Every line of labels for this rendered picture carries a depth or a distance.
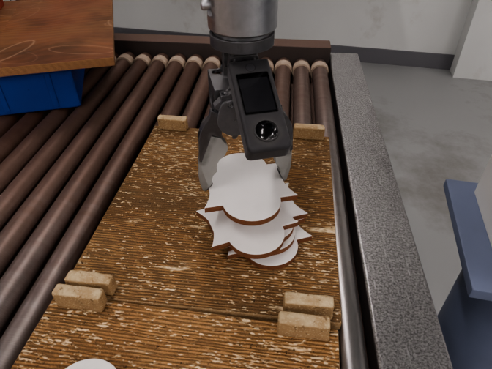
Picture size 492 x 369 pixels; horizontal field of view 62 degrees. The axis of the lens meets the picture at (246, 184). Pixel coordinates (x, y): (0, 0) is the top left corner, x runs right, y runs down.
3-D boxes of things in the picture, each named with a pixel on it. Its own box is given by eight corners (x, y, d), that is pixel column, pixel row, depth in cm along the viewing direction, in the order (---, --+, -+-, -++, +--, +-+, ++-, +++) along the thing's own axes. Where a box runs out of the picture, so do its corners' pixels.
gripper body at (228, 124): (262, 105, 57) (264, 15, 49) (278, 138, 50) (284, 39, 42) (207, 110, 55) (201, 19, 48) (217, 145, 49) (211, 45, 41)
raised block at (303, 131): (323, 136, 79) (325, 124, 78) (323, 141, 78) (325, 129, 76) (292, 134, 80) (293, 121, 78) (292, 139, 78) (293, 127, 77)
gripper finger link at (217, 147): (201, 170, 59) (227, 116, 55) (206, 195, 55) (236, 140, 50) (181, 165, 58) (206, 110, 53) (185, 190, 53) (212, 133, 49)
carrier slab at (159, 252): (328, 143, 80) (329, 136, 79) (340, 330, 49) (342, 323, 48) (156, 132, 84) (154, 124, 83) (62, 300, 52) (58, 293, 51)
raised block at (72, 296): (109, 300, 50) (105, 287, 48) (103, 313, 49) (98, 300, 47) (63, 294, 51) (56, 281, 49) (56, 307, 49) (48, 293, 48)
